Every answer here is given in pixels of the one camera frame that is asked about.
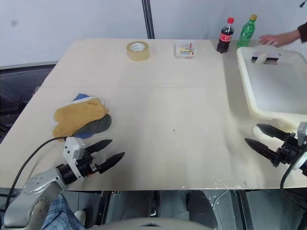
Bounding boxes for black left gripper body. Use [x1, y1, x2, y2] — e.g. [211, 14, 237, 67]
[76, 146, 102, 178]

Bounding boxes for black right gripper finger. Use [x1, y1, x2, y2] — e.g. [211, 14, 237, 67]
[256, 123, 290, 141]
[244, 138, 279, 164]

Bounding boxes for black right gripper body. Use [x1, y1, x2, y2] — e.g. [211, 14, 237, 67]
[272, 132, 301, 168]

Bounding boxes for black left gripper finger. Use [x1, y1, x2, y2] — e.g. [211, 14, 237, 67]
[89, 139, 114, 154]
[98, 152, 126, 174]

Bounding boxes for mustard yellow sock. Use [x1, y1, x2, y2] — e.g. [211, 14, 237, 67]
[52, 98, 110, 139]

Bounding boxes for white plastic basket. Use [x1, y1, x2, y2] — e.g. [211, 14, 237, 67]
[236, 46, 307, 147]

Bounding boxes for clear plastic box coloured bits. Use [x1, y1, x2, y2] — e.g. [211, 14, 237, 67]
[174, 42, 198, 59]

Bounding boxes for person's bare hand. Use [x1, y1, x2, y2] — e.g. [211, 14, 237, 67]
[259, 35, 281, 47]

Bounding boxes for blue sock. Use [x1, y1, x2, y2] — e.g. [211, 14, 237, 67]
[76, 130, 94, 139]
[72, 93, 90, 103]

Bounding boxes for grey green sock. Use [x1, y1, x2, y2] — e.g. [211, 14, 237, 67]
[73, 114, 113, 135]

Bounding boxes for white shoe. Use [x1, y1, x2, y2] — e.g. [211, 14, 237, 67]
[73, 209, 87, 227]

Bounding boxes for blue denim trouser leg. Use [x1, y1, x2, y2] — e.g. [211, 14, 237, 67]
[42, 193, 83, 230]

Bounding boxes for grey robot torso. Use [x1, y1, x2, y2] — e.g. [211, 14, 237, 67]
[94, 217, 212, 230]

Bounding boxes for beige packing tape roll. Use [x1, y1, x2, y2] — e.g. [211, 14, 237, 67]
[126, 40, 151, 62]

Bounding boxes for green bottle yellow cap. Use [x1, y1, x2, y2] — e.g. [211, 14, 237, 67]
[236, 14, 258, 48]

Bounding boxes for cola bottle red cap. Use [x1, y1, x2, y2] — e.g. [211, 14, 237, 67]
[216, 17, 235, 53]

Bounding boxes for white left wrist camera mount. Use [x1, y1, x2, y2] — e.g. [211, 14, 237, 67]
[63, 137, 86, 181]

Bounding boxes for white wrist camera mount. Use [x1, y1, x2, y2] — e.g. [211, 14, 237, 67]
[63, 137, 86, 181]
[296, 121, 307, 146]

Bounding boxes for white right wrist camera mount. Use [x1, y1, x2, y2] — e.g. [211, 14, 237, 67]
[296, 121, 307, 146]

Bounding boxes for black vertical wall post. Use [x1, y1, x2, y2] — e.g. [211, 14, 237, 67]
[141, 0, 155, 39]

